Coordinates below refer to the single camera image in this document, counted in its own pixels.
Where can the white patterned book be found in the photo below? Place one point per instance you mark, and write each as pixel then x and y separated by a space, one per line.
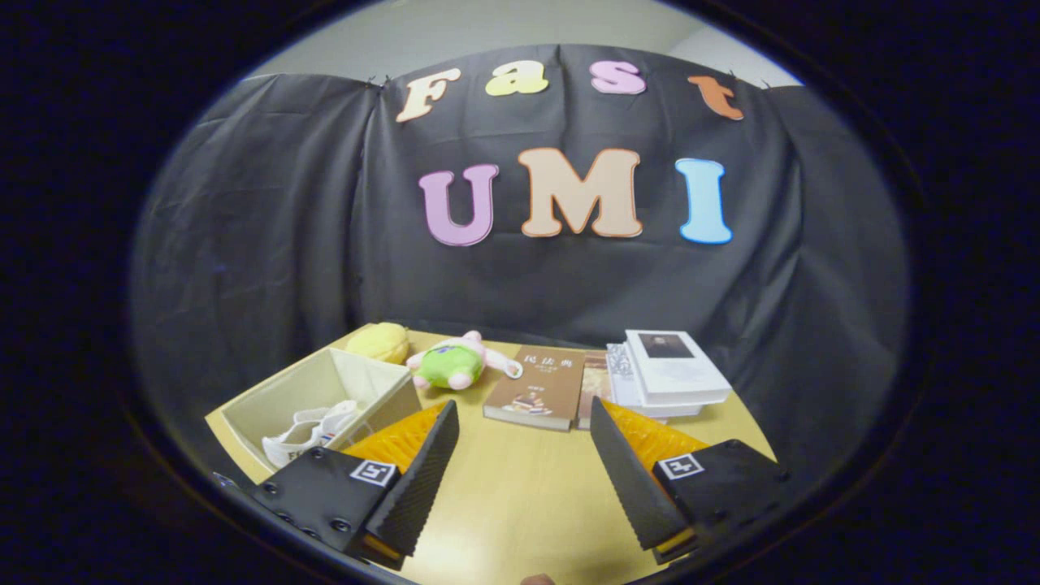
pixel 619 366

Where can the brown photo cover book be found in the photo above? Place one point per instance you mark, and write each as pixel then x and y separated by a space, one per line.
pixel 593 382

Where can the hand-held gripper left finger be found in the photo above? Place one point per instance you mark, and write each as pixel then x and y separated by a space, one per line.
pixel 422 483

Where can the white book with dark photo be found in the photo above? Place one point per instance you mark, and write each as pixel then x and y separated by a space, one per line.
pixel 674 370

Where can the yellow plush ball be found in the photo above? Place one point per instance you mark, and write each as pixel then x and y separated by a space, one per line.
pixel 378 341

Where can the black backdrop cloth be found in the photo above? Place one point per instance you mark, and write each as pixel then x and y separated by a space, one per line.
pixel 244 244

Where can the green and pink plush toy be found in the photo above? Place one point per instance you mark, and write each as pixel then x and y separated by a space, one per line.
pixel 451 364

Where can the beige fabric storage box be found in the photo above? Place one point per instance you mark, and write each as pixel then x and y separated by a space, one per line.
pixel 325 378

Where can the brown illustrated book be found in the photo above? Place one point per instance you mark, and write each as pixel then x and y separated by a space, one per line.
pixel 536 382

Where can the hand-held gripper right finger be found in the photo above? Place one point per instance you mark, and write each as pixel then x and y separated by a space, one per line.
pixel 626 479

